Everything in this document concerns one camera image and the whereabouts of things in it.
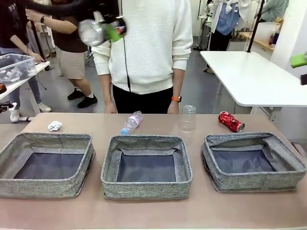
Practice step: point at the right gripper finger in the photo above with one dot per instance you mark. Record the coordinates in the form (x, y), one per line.
(304, 79)
(299, 60)

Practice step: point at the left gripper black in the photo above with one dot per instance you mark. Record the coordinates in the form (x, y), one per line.
(120, 26)

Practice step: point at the crushed silver can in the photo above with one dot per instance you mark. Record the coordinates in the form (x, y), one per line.
(91, 33)

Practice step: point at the crushed red soda can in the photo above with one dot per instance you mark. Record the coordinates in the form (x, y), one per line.
(227, 118)

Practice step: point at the clear bottle with blue cap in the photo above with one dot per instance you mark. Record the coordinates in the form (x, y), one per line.
(132, 122)

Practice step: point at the white paper ball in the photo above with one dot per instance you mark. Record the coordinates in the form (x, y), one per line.
(55, 125)

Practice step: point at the clear plastic cup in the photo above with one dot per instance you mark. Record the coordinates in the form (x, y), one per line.
(188, 112)

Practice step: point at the person's right forearm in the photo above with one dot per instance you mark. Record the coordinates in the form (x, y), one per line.
(105, 88)

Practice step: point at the person's left forearm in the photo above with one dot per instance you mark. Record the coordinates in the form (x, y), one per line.
(178, 82)

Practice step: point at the person's right hand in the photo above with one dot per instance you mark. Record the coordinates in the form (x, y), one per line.
(110, 108)

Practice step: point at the person's left hand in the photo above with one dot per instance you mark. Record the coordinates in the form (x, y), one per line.
(173, 108)

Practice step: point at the dark drink bottle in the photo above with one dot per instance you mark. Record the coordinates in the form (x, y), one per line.
(272, 38)

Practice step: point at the person in white sweater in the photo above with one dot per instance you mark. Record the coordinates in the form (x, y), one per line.
(148, 48)

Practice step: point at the wooden workbench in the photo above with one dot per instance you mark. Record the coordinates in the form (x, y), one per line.
(259, 42)

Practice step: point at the white storage box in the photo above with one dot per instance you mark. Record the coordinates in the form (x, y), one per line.
(266, 28)

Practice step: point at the large white table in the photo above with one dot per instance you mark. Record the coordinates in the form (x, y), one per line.
(251, 76)

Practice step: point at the person in beige shorts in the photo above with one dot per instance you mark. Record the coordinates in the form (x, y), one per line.
(69, 60)

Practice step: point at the black stand pole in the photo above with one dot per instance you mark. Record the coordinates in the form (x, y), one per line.
(254, 31)

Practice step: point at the person in teal top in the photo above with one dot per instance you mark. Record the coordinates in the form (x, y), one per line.
(275, 9)

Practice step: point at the black tripod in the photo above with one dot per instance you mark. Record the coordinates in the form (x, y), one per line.
(38, 43)

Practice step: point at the person in blue shirt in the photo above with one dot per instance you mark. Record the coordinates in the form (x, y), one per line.
(225, 21)

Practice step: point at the small white side table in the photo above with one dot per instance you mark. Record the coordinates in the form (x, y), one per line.
(24, 81)

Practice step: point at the person in jeans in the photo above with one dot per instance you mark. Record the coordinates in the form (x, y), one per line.
(12, 24)

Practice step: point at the clear plastic storage bin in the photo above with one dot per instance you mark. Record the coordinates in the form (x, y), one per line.
(14, 72)

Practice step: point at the grey fabric basket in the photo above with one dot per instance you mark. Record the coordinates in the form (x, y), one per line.
(36, 187)
(144, 189)
(251, 182)

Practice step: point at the white table foot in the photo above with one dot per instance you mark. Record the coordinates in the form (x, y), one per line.
(26, 118)

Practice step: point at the orange black device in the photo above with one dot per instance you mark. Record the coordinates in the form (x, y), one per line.
(2, 87)

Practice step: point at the black clamp mount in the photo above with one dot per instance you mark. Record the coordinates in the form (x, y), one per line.
(6, 106)

